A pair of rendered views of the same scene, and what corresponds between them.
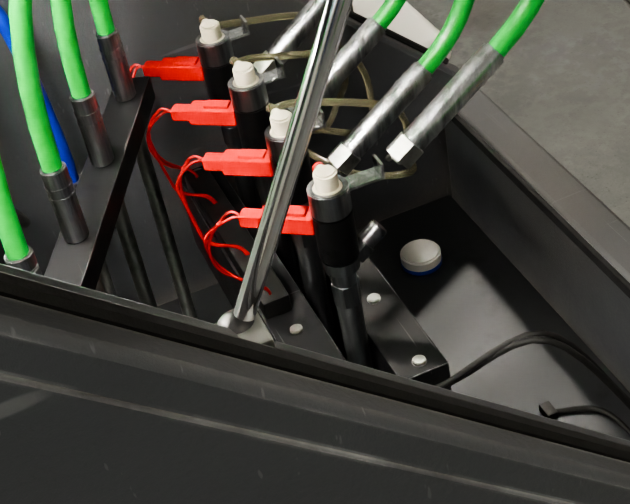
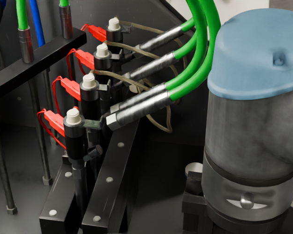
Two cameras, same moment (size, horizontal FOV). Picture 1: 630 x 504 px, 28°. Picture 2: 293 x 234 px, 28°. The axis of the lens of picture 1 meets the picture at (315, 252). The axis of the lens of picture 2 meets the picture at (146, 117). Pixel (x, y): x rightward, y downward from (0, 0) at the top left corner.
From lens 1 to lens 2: 0.40 m
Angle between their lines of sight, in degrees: 20
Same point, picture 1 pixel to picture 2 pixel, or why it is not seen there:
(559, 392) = not seen: outside the picture
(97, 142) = (24, 51)
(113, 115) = (54, 42)
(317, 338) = (71, 183)
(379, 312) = (105, 187)
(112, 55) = (63, 16)
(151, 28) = (104, 11)
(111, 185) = (19, 72)
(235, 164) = (69, 89)
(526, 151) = not seen: hidden behind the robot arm
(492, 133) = not seen: hidden behind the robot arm
